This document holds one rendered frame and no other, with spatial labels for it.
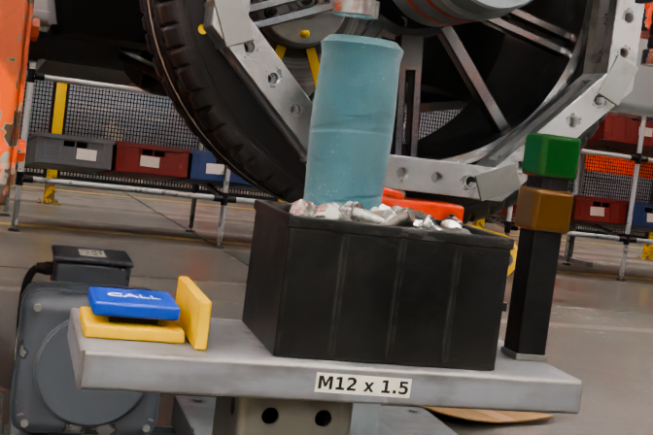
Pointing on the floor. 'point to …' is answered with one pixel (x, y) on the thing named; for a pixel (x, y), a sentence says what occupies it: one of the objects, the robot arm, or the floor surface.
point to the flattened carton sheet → (489, 415)
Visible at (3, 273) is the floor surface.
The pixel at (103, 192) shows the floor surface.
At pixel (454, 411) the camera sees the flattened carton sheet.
